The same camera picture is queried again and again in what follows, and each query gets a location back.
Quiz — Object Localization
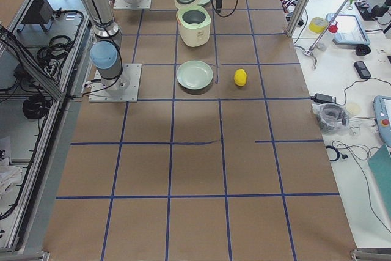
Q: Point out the cream rice cooker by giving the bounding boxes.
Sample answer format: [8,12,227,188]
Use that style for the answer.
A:
[174,0,211,47]

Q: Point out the metal stand with green clip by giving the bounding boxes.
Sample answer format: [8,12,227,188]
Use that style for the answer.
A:
[303,0,353,69]

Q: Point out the plastic bag with cables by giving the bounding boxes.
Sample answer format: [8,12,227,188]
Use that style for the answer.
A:
[312,103,349,134]

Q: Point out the yellow tape roll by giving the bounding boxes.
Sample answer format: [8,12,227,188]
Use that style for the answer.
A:
[309,17,329,34]

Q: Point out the teach pendant with screen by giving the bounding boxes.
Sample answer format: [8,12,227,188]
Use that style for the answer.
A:
[333,14,370,45]

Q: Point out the bottle with red cap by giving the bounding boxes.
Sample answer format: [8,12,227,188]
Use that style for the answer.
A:
[316,23,338,51]

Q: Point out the black power adapter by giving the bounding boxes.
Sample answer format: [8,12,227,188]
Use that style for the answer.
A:
[311,93,337,104]

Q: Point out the black phone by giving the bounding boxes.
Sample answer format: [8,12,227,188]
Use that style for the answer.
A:
[354,61,371,79]

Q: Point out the yellow toy fruit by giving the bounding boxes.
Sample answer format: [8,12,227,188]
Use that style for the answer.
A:
[233,68,247,87]

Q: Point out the light green plate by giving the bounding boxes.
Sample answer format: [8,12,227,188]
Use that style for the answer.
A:
[176,60,213,90]

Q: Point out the black round lens cap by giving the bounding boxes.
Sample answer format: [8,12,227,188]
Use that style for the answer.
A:
[355,44,371,57]

